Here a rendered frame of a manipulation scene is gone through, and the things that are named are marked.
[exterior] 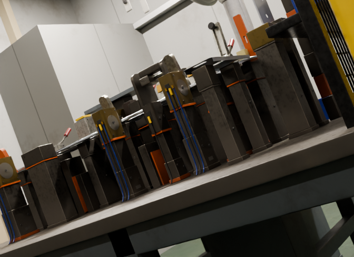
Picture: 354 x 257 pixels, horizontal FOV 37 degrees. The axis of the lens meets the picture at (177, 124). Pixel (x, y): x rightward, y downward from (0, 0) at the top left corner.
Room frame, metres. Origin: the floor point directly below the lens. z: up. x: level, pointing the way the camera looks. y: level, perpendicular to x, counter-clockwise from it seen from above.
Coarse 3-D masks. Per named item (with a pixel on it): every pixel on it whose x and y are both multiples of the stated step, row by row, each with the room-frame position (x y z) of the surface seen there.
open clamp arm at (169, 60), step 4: (164, 56) 1.77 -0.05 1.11; (168, 56) 1.77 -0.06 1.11; (172, 56) 1.77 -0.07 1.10; (164, 60) 1.78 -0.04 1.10; (168, 60) 1.77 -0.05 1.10; (172, 60) 1.76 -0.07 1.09; (168, 64) 1.78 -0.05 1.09; (172, 64) 1.77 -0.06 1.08; (176, 64) 1.77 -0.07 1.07; (168, 68) 1.78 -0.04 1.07; (172, 68) 1.78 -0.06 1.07; (176, 68) 1.77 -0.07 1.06; (180, 68) 1.78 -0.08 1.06; (188, 84) 1.79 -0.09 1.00
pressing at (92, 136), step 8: (256, 56) 1.72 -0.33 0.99; (240, 64) 1.82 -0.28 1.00; (216, 72) 1.78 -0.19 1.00; (136, 112) 1.99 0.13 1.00; (128, 120) 2.14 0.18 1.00; (136, 120) 2.22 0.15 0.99; (88, 136) 2.13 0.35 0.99; (96, 136) 2.31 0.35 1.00; (72, 144) 2.18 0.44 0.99; (56, 152) 2.23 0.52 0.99; (64, 152) 2.46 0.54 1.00; (24, 168) 2.35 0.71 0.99
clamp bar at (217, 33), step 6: (210, 24) 2.00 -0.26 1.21; (216, 24) 2.02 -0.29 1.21; (216, 30) 2.03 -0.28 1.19; (216, 36) 2.03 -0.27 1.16; (222, 36) 2.01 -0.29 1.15; (216, 42) 2.02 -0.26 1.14; (222, 42) 2.01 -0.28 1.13; (222, 48) 2.02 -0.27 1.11; (222, 54) 2.02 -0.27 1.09; (228, 54) 2.00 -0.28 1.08
